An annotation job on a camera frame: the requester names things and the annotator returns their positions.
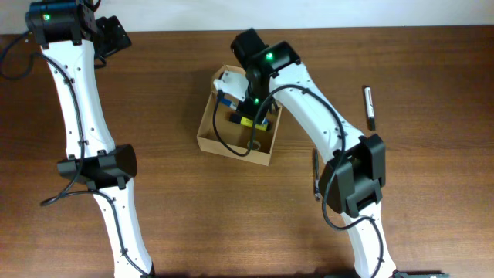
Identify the blue whiteboard marker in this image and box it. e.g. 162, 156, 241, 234
220, 98, 238, 110

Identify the yellow highlighter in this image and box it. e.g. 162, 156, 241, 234
228, 114, 272, 131

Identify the brown cardboard box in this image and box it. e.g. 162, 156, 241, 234
196, 65, 283, 166

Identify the yellow tape roll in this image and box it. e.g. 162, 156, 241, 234
247, 140, 261, 151

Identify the black whiteboard marker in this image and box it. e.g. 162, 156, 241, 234
364, 86, 376, 131

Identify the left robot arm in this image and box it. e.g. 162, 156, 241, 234
25, 1, 154, 277

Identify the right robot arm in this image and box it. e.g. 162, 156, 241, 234
231, 29, 397, 277

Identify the black pen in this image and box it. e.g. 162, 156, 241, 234
313, 148, 321, 202

